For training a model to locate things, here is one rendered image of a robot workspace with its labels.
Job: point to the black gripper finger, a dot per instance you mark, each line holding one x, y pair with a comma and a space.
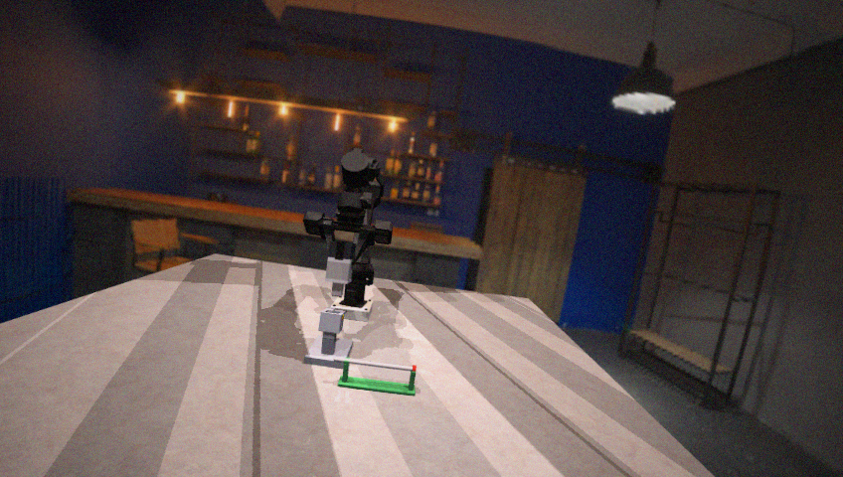
366, 238
327, 232

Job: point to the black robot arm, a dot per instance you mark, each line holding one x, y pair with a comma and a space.
361, 192

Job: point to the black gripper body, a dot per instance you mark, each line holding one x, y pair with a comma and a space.
348, 222

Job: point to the green u-shaped bracket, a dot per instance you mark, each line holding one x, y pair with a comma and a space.
376, 386

